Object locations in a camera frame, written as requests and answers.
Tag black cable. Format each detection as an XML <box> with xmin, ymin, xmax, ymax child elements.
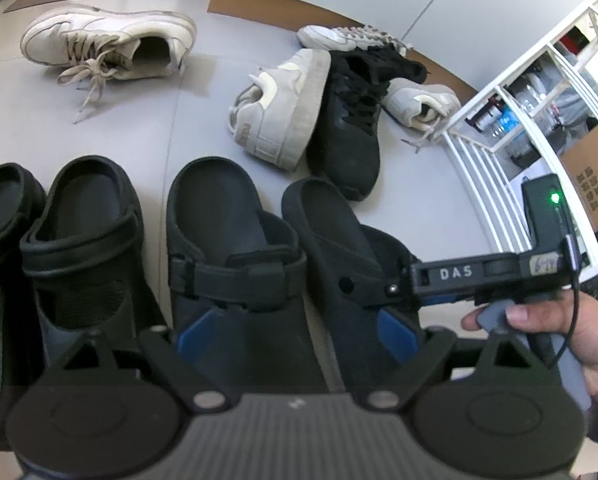
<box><xmin>545</xmin><ymin>228</ymin><xmax>583</xmax><ymax>366</ymax></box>

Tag black clog with strap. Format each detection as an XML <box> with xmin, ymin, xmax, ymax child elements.
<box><xmin>167</xmin><ymin>157</ymin><xmax>327</xmax><ymax>393</ymax></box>

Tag white metal shelf rack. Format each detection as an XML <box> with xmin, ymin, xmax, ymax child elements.
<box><xmin>435</xmin><ymin>0</ymin><xmax>598</xmax><ymax>280</ymax></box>

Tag white sneaker beige laces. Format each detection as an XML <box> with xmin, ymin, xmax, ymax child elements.
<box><xmin>19</xmin><ymin>4</ymin><xmax>197</xmax><ymax>122</ymax></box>

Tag beige suede platform sneaker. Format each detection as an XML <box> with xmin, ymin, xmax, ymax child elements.
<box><xmin>227</xmin><ymin>49</ymin><xmax>331</xmax><ymax>172</ymax></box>

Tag white cabinet with wood base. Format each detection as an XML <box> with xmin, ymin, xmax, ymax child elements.
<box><xmin>209</xmin><ymin>0</ymin><xmax>585</xmax><ymax>90</ymax></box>

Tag white sneaker patterned laces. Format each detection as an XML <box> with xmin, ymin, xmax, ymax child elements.
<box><xmin>297</xmin><ymin>25</ymin><xmax>409</xmax><ymax>56</ymax></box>

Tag grey white low sneaker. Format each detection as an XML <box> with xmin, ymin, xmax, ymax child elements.
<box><xmin>381</xmin><ymin>78</ymin><xmax>462</xmax><ymax>150</ymax></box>

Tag black mesh sneaker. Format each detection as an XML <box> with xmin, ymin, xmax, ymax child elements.
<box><xmin>305</xmin><ymin>47</ymin><xmax>427</xmax><ymax>202</ymax></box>

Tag cardboard box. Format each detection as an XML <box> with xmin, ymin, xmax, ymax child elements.
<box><xmin>560</xmin><ymin>126</ymin><xmax>598</xmax><ymax>232</ymax></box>

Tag person's right hand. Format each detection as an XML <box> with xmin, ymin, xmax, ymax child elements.
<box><xmin>460</xmin><ymin>288</ymin><xmax>598</xmax><ymax>456</ymax></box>

